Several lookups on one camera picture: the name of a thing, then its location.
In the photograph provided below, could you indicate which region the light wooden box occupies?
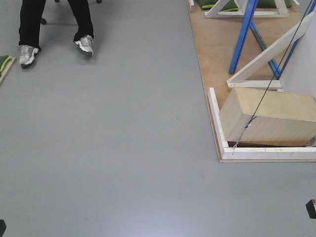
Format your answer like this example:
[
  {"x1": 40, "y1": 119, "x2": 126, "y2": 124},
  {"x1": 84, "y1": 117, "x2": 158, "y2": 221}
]
[{"x1": 219, "y1": 87, "x2": 316, "y2": 147}]

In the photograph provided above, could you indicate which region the white diagonal wooden brace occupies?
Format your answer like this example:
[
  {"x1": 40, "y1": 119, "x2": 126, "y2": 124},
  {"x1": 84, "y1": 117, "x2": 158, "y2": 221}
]
[{"x1": 227, "y1": 12, "x2": 315, "y2": 88}]

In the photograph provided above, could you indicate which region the green sandbag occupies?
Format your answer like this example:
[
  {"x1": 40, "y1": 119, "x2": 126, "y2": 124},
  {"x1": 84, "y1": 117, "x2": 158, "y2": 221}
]
[
  {"x1": 0, "y1": 55, "x2": 12, "y2": 72},
  {"x1": 257, "y1": 0, "x2": 292, "y2": 8},
  {"x1": 197, "y1": 0, "x2": 239, "y2": 12}
]

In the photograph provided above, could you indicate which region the white rolling chair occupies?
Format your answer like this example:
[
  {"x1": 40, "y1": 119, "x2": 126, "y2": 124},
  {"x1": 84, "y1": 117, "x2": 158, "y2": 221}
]
[{"x1": 41, "y1": 0, "x2": 103, "y2": 25}]

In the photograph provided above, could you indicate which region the small left wooden platform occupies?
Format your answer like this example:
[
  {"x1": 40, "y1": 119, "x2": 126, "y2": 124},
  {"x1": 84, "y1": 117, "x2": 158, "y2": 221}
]
[{"x1": 0, "y1": 56, "x2": 16, "y2": 84}]

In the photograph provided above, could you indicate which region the green sandbag right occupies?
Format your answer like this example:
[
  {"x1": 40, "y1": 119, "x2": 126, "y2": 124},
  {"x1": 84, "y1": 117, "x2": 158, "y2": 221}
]
[{"x1": 257, "y1": 0, "x2": 292, "y2": 8}]

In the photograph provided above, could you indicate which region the far white wooden brace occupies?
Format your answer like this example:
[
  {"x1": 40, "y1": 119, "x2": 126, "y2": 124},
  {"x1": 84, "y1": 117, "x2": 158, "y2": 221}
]
[{"x1": 204, "y1": 0, "x2": 289, "y2": 18}]

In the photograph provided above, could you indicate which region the green sandbag far left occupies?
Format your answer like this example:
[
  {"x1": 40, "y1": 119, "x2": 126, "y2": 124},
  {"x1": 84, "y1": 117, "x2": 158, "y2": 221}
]
[{"x1": 0, "y1": 55, "x2": 12, "y2": 72}]

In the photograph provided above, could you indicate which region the person in black trousers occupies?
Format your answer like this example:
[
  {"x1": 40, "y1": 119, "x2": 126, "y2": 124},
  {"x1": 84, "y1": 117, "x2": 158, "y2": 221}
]
[{"x1": 19, "y1": 0, "x2": 94, "y2": 68}]

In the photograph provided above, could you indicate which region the black robot part right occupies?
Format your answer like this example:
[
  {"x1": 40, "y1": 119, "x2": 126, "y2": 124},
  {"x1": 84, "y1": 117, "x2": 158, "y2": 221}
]
[{"x1": 306, "y1": 199, "x2": 316, "y2": 219}]

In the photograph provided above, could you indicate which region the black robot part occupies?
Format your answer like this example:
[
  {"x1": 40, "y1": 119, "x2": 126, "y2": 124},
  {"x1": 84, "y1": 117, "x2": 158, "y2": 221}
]
[
  {"x1": 306, "y1": 199, "x2": 316, "y2": 219},
  {"x1": 0, "y1": 220, "x2": 6, "y2": 237}
]

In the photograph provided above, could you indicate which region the black robot part left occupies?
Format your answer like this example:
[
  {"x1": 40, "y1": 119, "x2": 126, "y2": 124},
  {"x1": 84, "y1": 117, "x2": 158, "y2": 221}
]
[{"x1": 0, "y1": 220, "x2": 6, "y2": 237}]

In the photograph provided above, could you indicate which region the white wooden border frame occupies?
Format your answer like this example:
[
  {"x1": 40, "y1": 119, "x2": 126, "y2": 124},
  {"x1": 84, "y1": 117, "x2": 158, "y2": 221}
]
[{"x1": 208, "y1": 87, "x2": 316, "y2": 162}]

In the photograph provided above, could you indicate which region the blue door frame brace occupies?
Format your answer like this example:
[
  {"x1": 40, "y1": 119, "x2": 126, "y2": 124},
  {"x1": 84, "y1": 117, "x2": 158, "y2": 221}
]
[{"x1": 228, "y1": 0, "x2": 301, "y2": 80}]

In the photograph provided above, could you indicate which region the white wall panel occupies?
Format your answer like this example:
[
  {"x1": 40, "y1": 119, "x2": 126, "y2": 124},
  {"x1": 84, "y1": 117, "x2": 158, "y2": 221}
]
[{"x1": 280, "y1": 17, "x2": 316, "y2": 97}]

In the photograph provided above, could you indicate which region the dark tension cord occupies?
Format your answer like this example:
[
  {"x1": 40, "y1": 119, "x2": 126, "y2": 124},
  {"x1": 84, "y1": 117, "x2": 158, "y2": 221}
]
[{"x1": 232, "y1": 0, "x2": 312, "y2": 156}]

